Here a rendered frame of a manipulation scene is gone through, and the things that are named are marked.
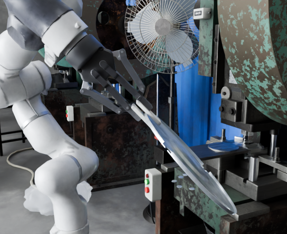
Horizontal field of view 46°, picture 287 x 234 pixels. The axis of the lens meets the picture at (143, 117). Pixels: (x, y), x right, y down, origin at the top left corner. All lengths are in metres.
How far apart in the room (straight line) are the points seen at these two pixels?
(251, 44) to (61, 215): 0.78
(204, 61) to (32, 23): 0.92
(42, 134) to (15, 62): 0.27
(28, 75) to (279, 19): 0.74
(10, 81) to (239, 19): 0.69
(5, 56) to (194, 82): 2.98
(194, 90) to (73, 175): 2.85
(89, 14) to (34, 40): 1.74
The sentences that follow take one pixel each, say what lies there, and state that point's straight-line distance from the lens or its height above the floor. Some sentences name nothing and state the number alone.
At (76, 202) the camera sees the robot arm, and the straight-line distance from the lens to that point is 1.15.
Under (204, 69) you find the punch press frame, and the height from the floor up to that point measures 1.09.
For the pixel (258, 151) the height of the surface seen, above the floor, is 0.77.
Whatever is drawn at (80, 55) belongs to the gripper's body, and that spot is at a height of 1.17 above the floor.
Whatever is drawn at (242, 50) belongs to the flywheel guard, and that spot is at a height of 1.18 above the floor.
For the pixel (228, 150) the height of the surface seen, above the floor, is 0.79.
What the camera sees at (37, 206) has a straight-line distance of 2.50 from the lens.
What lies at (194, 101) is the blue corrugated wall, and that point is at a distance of 3.81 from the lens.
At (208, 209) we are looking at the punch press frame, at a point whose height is 0.56.
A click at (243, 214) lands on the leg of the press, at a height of 0.64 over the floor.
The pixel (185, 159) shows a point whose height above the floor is 0.96.
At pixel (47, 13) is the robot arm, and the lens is 0.69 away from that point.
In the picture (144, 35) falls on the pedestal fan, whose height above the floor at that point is 1.25.
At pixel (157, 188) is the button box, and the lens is 1.56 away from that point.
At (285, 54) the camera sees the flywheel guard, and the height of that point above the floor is 1.17.
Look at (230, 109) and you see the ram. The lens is 1.36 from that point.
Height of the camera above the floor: 1.19
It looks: 12 degrees down
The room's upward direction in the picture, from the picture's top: straight up
